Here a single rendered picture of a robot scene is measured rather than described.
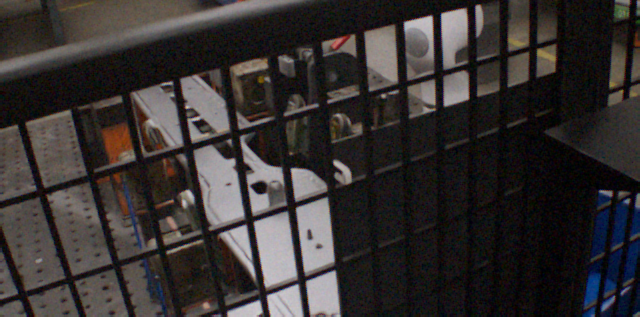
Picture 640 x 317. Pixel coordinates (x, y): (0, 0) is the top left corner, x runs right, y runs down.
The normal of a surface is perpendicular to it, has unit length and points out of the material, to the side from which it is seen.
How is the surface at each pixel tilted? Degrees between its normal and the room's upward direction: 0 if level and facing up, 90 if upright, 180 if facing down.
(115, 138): 90
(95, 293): 0
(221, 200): 0
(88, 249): 0
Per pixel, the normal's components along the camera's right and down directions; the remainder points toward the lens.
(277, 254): -0.09, -0.90
